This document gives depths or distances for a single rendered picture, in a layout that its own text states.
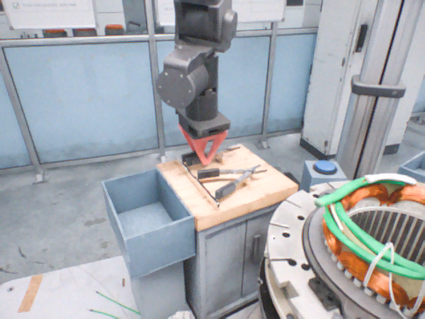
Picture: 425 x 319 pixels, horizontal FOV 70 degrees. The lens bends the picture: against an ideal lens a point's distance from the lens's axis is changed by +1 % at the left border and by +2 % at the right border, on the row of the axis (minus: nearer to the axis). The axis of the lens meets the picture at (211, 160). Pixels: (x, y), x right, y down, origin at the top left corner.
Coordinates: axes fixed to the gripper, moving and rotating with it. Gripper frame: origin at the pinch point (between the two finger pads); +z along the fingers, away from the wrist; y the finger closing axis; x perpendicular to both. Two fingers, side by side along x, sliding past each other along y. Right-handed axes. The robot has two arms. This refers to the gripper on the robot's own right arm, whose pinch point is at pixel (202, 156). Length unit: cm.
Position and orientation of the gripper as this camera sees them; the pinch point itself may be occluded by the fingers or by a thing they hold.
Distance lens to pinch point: 59.0
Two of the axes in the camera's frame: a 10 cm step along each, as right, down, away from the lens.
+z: 0.0, 8.3, 5.6
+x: 8.8, -2.6, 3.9
